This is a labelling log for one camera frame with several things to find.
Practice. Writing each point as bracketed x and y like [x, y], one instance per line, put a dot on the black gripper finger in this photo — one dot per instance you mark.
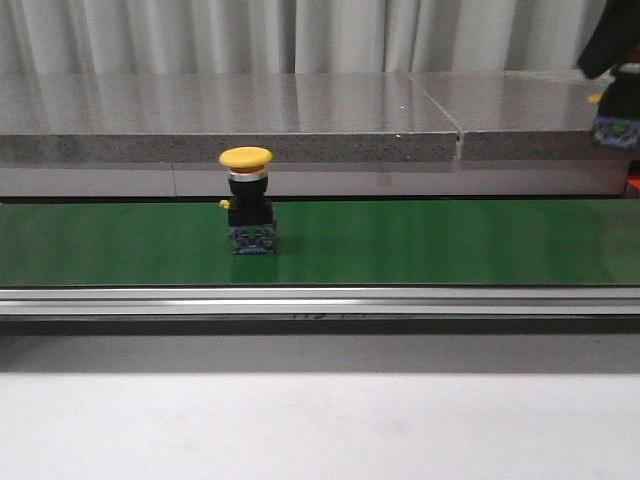
[615, 36]

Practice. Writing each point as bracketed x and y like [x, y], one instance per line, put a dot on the red push button middle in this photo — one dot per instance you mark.
[616, 123]

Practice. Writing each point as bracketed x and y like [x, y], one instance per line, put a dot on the right grey stone slab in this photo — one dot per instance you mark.
[520, 115]

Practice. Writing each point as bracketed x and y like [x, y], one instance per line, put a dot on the red box at right edge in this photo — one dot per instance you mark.
[632, 189]

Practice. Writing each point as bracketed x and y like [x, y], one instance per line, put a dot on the green conveyor belt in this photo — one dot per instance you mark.
[462, 242]

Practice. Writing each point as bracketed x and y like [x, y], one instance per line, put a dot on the yellow push button middle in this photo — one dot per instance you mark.
[251, 217]

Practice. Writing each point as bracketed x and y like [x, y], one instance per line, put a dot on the grey stone countertop slab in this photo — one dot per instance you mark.
[161, 119]

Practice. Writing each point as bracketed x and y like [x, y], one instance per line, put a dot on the grey pleated curtain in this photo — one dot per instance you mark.
[102, 37]

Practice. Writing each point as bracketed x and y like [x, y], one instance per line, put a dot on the white cabinet front panel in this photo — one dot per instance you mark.
[457, 178]

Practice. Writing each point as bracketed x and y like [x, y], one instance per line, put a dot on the aluminium conveyor side rail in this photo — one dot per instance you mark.
[423, 300]

